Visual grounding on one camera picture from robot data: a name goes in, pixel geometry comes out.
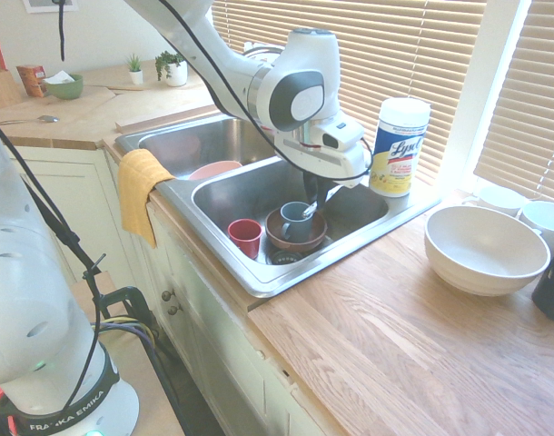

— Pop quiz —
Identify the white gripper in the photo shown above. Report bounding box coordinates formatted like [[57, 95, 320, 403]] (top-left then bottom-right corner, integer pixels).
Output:
[[275, 129, 373, 211]]

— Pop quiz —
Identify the white-handled metal fork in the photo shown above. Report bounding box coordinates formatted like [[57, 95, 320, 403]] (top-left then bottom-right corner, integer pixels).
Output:
[[299, 181, 349, 220]]

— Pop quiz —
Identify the metal sink drain strainer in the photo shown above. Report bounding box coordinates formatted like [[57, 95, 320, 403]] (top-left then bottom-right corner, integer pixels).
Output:
[[266, 247, 306, 266]]

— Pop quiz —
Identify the stainless steel double sink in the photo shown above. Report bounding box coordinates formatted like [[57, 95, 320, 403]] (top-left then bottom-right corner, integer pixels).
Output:
[[114, 113, 442, 300]]

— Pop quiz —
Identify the brown wooden bowl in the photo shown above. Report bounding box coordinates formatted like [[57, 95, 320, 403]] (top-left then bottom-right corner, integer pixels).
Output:
[[263, 207, 330, 253]]

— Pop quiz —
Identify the grey mug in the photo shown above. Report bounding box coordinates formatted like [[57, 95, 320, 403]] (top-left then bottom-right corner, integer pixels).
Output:
[[279, 201, 316, 244]]

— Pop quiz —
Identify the red plastic cup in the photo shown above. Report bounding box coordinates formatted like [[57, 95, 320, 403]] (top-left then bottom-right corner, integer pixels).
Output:
[[226, 218, 263, 262]]

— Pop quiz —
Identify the Lysol wipes canister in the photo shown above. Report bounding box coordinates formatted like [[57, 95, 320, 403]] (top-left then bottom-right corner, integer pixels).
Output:
[[368, 96, 432, 199]]

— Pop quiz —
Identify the pink bowl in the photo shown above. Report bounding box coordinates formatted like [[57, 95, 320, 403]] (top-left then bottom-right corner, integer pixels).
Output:
[[187, 159, 243, 183]]

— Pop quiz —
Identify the wide beige window blind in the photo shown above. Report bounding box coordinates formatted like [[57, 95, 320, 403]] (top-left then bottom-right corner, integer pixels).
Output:
[[210, 0, 488, 185]]

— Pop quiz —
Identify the chrome curved faucet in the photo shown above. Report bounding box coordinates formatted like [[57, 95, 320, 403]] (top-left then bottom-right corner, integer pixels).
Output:
[[242, 40, 288, 59]]

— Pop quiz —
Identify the large white bowl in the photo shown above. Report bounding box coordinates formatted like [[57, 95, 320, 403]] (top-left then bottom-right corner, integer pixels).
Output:
[[423, 204, 552, 298]]

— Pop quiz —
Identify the yellow dish towel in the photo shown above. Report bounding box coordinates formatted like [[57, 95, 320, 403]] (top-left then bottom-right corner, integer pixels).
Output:
[[117, 148, 176, 250]]

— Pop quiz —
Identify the white mug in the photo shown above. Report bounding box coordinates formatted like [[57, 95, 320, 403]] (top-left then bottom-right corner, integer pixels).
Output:
[[461, 184, 529, 217], [517, 200, 554, 261]]

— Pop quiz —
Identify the trailing plant in white pot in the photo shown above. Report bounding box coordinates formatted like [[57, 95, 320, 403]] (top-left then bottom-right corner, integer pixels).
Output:
[[154, 50, 189, 88]]

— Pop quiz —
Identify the black table clamp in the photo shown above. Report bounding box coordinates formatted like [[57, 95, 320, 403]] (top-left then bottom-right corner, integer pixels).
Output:
[[92, 284, 159, 329]]

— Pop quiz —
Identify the small potted succulent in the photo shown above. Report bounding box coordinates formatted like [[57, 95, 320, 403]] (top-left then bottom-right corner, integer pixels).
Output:
[[124, 53, 146, 86]]

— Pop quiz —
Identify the green bowl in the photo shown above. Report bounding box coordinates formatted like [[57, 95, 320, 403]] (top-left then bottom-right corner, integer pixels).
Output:
[[44, 72, 85, 102]]

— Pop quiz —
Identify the metal spoon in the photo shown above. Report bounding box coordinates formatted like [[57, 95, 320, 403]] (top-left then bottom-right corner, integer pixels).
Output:
[[0, 114, 61, 127]]

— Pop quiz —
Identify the brown cardboard box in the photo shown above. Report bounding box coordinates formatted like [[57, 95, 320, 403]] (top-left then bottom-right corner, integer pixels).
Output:
[[15, 64, 47, 98]]

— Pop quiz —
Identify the wooden cutting board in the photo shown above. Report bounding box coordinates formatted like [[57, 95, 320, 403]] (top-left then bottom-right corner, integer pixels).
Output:
[[0, 45, 25, 111]]

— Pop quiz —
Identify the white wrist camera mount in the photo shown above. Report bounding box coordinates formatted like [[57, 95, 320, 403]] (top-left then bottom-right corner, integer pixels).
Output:
[[312, 118, 366, 154]]

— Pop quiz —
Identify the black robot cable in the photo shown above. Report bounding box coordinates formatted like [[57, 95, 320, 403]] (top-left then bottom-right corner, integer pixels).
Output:
[[0, 0, 378, 436]]

